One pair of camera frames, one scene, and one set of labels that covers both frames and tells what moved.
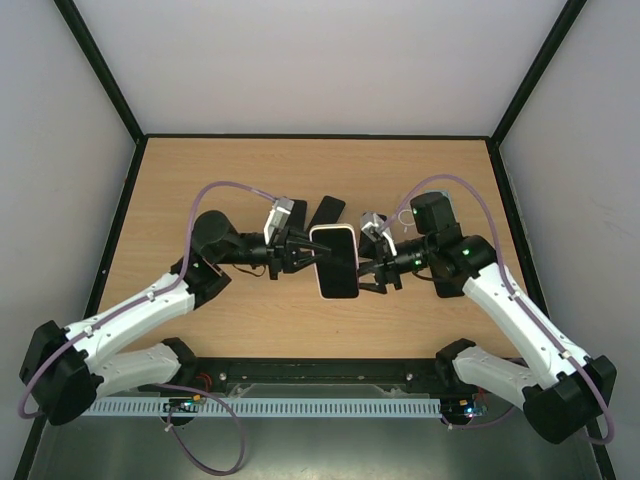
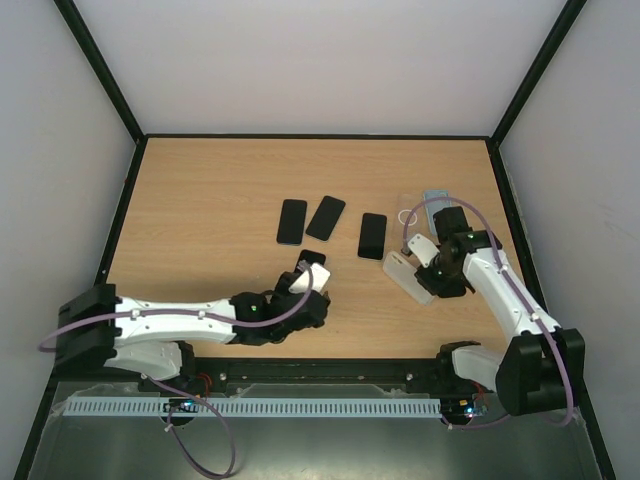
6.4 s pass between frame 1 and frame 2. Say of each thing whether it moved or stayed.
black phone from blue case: stayed
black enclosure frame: stayed
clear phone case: stayed
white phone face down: moved
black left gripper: moved
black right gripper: moved
